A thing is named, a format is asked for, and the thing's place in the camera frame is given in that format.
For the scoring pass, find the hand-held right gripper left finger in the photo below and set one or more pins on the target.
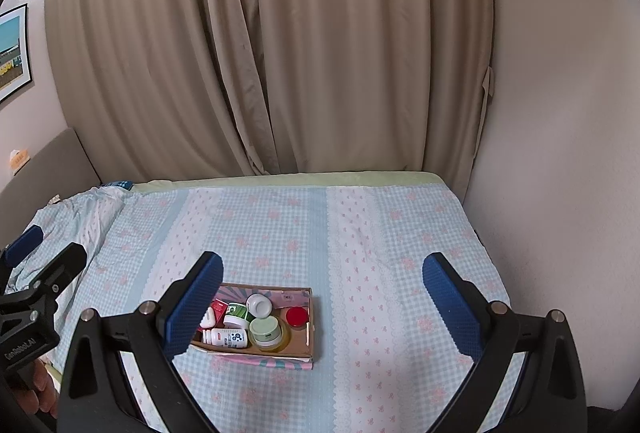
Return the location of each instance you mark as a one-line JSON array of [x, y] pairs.
[[195, 308]]

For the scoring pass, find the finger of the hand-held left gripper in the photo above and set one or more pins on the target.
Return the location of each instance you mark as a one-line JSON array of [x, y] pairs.
[[22, 240], [55, 270]]

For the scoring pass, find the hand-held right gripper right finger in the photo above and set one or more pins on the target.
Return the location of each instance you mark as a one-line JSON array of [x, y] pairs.
[[452, 310]]

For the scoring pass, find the small pale pink jar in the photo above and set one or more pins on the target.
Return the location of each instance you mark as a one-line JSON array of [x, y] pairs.
[[207, 317]]

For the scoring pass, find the red carton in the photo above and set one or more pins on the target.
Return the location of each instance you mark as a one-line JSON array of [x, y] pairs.
[[220, 308]]

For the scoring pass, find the white bottle with blue print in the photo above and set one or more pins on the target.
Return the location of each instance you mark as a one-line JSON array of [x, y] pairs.
[[225, 338]]

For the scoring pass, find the white jar with black lid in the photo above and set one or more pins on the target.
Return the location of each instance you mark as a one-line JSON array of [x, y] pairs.
[[258, 305]]

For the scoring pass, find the pale green jar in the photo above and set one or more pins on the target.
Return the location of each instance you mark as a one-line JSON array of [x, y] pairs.
[[265, 330]]

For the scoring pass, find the cardboard box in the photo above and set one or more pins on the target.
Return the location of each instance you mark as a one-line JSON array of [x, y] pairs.
[[260, 361]]

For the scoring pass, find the red jar with silver lid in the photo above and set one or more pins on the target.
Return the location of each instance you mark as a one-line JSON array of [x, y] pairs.
[[296, 316]]

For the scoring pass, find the person's left hand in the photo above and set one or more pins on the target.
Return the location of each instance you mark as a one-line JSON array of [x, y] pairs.
[[40, 388]]

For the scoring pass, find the green and white jar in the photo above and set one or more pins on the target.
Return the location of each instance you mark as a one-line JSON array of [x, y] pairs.
[[236, 313]]

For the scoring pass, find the rumpled white quilt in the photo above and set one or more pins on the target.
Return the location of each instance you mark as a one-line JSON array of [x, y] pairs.
[[85, 218]]

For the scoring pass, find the grey headboard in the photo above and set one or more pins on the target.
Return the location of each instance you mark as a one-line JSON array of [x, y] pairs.
[[50, 173]]

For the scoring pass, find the small orange packet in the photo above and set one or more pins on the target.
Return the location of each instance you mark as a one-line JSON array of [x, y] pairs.
[[19, 159]]

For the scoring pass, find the clear tape roll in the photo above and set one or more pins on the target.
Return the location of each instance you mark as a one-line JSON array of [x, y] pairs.
[[286, 339]]

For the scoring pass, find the small blue item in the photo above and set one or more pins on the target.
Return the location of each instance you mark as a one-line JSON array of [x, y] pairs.
[[117, 185]]

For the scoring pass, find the blue checked floral blanket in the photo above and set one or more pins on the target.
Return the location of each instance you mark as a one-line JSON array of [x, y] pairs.
[[375, 238]]

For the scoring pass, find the pale green mattress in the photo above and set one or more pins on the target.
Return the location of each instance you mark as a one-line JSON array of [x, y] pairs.
[[300, 178]]

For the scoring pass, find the beige curtain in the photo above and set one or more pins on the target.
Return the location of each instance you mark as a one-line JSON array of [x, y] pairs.
[[325, 38]]

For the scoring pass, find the wall poster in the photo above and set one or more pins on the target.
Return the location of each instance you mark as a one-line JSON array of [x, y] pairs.
[[12, 53]]

